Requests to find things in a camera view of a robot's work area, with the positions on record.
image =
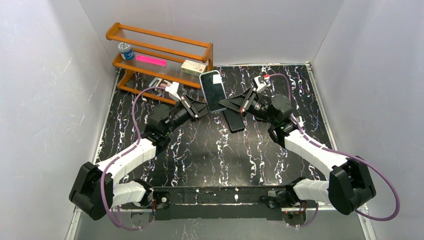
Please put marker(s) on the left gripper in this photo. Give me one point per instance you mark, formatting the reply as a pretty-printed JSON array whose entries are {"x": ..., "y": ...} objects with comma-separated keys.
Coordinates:
[{"x": 190, "y": 108}]

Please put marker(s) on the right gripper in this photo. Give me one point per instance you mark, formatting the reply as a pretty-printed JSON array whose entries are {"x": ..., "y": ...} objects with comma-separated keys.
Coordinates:
[{"x": 247, "y": 100}]

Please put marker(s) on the black phone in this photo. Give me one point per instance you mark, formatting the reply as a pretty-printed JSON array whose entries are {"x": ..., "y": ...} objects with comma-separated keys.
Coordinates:
[{"x": 234, "y": 121}]

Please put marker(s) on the light blue phone case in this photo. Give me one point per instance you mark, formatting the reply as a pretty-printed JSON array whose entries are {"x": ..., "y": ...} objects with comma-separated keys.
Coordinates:
[{"x": 213, "y": 90}]

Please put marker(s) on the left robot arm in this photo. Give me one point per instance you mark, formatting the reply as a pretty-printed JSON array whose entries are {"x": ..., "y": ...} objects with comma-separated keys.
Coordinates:
[{"x": 97, "y": 188}]

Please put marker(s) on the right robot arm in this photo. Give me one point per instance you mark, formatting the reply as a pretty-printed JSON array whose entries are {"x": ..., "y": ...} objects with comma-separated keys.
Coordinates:
[{"x": 349, "y": 184}]

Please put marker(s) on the cream cardboard box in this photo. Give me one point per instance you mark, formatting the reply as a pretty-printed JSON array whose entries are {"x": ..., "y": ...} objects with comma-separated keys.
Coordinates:
[{"x": 193, "y": 68}]

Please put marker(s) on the pink flat card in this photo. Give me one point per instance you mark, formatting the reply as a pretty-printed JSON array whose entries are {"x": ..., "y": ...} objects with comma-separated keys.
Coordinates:
[{"x": 151, "y": 60}]

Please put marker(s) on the orange wooden shelf rack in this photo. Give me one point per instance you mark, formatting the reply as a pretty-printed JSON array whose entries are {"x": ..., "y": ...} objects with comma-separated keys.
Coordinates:
[{"x": 174, "y": 49}]

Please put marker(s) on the white small clip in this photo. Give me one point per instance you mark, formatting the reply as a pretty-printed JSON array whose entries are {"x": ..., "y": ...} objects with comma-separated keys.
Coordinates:
[{"x": 300, "y": 121}]

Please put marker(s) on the blue white round jar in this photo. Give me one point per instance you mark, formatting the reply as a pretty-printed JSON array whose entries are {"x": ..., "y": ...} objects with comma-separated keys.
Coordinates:
[{"x": 126, "y": 51}]

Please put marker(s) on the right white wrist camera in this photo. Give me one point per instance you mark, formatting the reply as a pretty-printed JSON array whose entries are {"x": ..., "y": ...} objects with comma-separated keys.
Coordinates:
[{"x": 260, "y": 82}]

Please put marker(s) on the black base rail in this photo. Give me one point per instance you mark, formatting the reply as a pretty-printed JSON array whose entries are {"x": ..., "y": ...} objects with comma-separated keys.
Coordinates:
[{"x": 222, "y": 202}]

